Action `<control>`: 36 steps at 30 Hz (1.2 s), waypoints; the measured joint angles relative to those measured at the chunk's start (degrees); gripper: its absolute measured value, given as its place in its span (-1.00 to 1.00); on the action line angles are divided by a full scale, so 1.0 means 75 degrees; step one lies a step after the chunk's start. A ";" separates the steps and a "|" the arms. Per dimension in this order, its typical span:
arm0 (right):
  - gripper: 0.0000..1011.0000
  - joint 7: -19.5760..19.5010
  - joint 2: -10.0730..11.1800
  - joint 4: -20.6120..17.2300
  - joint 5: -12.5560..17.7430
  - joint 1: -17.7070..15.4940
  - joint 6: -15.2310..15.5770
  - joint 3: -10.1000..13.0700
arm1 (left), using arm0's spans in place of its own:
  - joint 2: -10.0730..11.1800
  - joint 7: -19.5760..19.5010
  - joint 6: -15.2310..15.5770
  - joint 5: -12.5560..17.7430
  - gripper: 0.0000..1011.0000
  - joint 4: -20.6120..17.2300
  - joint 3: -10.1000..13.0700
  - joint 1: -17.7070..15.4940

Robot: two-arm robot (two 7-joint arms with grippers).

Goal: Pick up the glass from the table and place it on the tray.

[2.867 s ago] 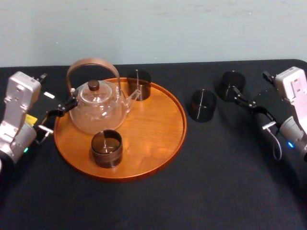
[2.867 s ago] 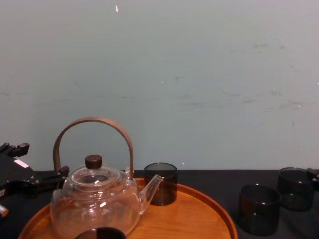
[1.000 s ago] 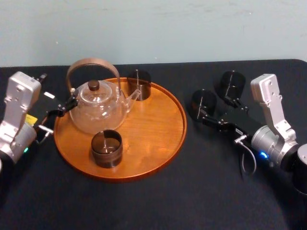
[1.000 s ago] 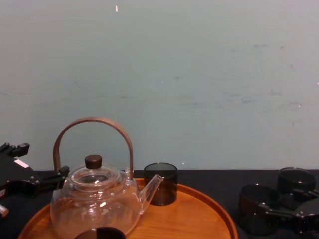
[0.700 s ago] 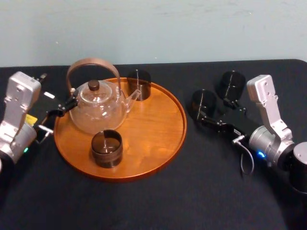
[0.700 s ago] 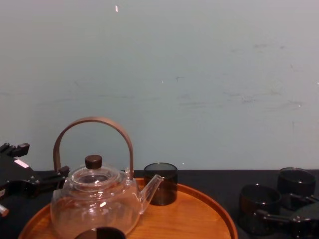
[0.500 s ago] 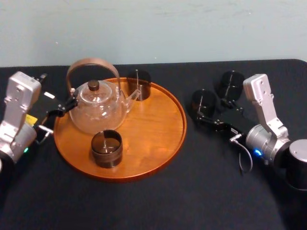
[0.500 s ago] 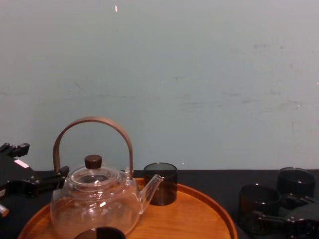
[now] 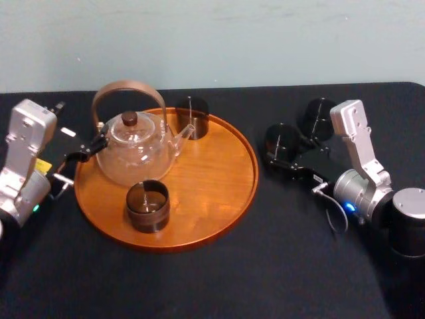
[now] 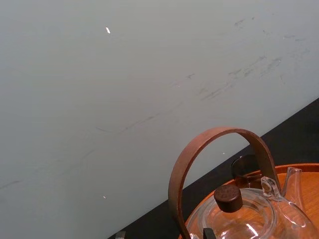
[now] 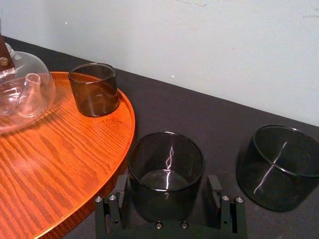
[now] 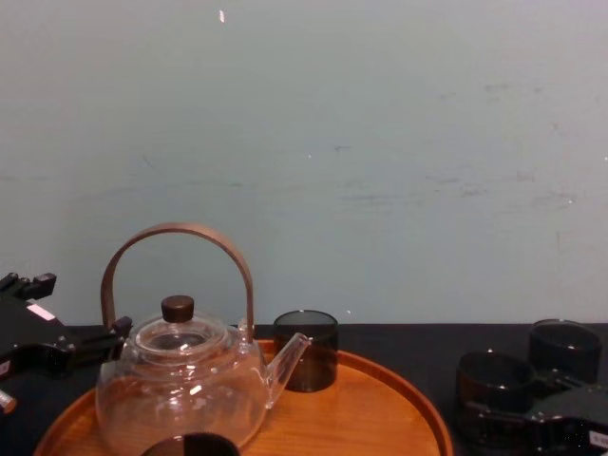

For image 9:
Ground right gripper thin cable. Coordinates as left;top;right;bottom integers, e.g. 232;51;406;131
311;184;349;235

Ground glass lid with brown knob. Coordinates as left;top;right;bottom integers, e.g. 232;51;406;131
108;111;156;144

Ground glass teapot with wooden handle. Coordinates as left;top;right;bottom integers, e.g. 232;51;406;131
90;79;196;187

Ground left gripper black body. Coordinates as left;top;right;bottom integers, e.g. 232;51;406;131
34;123;86;204

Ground black table cloth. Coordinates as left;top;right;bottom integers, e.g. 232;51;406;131
0;80;425;319

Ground round wooden tray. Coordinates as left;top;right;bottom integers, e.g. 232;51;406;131
74;106;260;254

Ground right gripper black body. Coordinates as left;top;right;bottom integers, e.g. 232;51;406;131
293;150;338;197

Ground dark smoked glass cup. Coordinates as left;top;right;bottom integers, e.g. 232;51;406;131
126;179;171;234
296;98;337;142
175;96;210;141
264;122;301;164

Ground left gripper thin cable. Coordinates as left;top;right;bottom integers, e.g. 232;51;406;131
52;172;74;201

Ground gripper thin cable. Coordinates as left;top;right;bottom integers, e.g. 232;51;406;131
311;184;349;235
52;172;74;201

